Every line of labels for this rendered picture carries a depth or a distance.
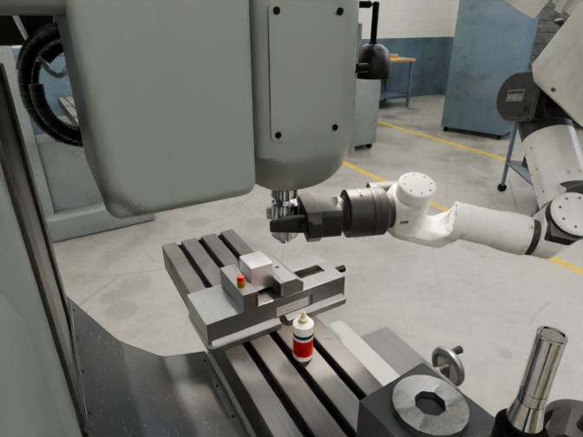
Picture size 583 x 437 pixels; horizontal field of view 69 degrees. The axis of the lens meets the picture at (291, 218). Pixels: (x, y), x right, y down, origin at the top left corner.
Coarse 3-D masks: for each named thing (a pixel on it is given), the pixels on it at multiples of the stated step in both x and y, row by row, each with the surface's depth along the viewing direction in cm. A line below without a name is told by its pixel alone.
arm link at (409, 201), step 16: (416, 176) 75; (384, 192) 75; (400, 192) 74; (416, 192) 72; (432, 192) 73; (384, 208) 73; (400, 208) 74; (416, 208) 74; (384, 224) 74; (400, 224) 76; (416, 224) 77
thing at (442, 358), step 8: (432, 352) 128; (440, 352) 125; (448, 352) 122; (456, 352) 122; (432, 360) 128; (440, 360) 126; (448, 360) 123; (456, 360) 120; (440, 368) 122; (448, 368) 123; (456, 368) 120; (448, 376) 125; (456, 376) 121; (464, 376) 120; (456, 384) 121
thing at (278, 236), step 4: (272, 212) 74; (276, 212) 73; (280, 212) 72; (284, 212) 72; (288, 212) 72; (292, 212) 73; (296, 212) 74; (272, 216) 74; (276, 216) 73; (280, 216) 73; (284, 216) 73; (288, 216) 73; (272, 232) 76; (276, 232) 75; (280, 232) 74; (284, 232) 74; (272, 236) 76; (276, 236) 75; (280, 236) 74; (284, 236) 74; (288, 236) 74; (292, 236) 75; (296, 236) 76; (280, 240) 75; (284, 240) 75; (288, 240) 75
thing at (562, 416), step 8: (568, 408) 115; (552, 416) 116; (560, 416) 114; (568, 416) 112; (576, 416) 112; (552, 424) 113; (560, 424) 111; (568, 424) 110; (576, 424) 110; (552, 432) 110; (560, 432) 109; (568, 432) 108; (576, 432) 108
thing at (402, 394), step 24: (408, 384) 54; (432, 384) 54; (360, 408) 53; (384, 408) 52; (408, 408) 51; (432, 408) 52; (456, 408) 51; (480, 408) 52; (360, 432) 55; (384, 432) 50; (408, 432) 49; (432, 432) 48; (456, 432) 48; (480, 432) 48
